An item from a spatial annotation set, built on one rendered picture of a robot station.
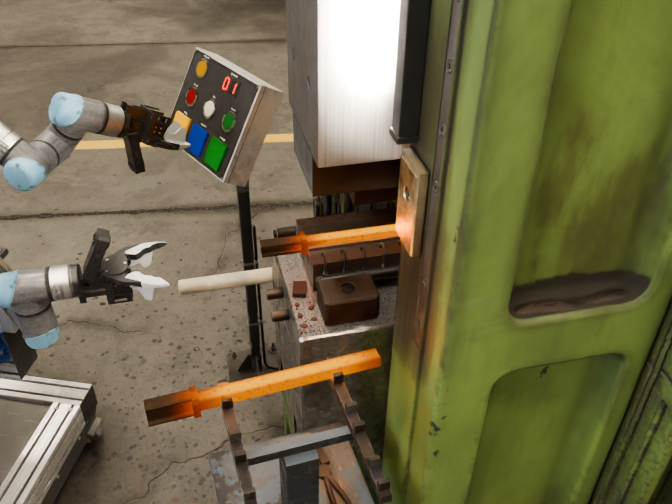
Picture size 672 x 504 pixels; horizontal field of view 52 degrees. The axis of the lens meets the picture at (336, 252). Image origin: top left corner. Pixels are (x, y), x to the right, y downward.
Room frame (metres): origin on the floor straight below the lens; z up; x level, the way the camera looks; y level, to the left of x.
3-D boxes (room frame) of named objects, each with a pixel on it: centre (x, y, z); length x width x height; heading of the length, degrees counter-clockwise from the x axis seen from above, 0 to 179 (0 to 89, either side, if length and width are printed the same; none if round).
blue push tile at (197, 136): (1.72, 0.39, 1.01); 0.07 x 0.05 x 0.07; 39
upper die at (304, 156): (1.33, -0.13, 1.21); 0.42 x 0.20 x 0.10; 104
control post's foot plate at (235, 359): (1.80, 0.29, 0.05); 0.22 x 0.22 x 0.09; 14
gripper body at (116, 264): (1.15, 0.50, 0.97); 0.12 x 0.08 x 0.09; 104
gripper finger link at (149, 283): (1.11, 0.40, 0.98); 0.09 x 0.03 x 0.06; 68
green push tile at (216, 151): (1.64, 0.33, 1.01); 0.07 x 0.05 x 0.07; 39
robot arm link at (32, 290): (1.11, 0.66, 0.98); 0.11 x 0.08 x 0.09; 104
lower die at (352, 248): (1.33, -0.13, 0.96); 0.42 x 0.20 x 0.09; 104
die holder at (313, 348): (1.28, -0.15, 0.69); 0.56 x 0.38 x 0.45; 104
